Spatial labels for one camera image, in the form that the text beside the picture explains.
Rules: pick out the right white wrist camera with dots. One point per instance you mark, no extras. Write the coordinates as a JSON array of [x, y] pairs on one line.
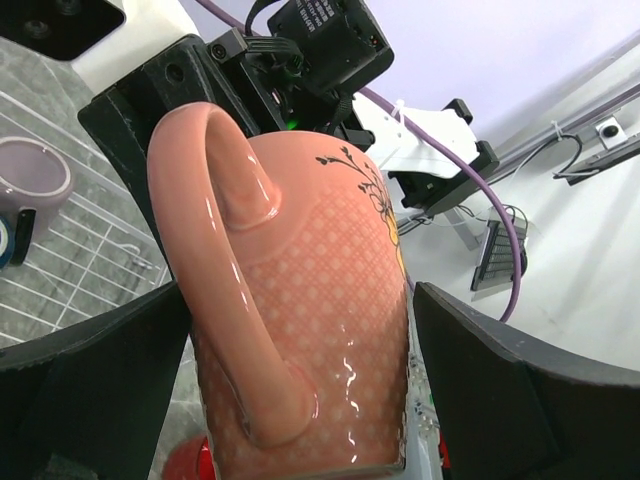
[[65, 25]]

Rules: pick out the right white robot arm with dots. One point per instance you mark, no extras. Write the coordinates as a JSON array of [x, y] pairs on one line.
[[434, 142]]

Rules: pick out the salmon pink mug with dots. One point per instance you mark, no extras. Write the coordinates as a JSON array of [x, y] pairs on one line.
[[285, 249]]

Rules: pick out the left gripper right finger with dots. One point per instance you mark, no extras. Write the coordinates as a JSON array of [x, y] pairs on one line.
[[511, 406]]

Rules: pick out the white wire dish rack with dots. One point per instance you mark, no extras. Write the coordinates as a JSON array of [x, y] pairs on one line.
[[97, 253]]

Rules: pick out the dark blue mug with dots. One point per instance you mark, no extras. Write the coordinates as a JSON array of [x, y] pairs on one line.
[[7, 243]]

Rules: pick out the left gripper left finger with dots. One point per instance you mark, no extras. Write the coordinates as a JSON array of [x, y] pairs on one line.
[[96, 392]]

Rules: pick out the mauve purple mug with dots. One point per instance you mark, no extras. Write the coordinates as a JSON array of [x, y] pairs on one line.
[[36, 181]]

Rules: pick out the red mug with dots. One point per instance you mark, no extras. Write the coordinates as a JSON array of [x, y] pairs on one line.
[[190, 460]]

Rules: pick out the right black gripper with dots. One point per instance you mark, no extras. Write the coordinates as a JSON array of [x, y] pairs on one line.
[[303, 75]]

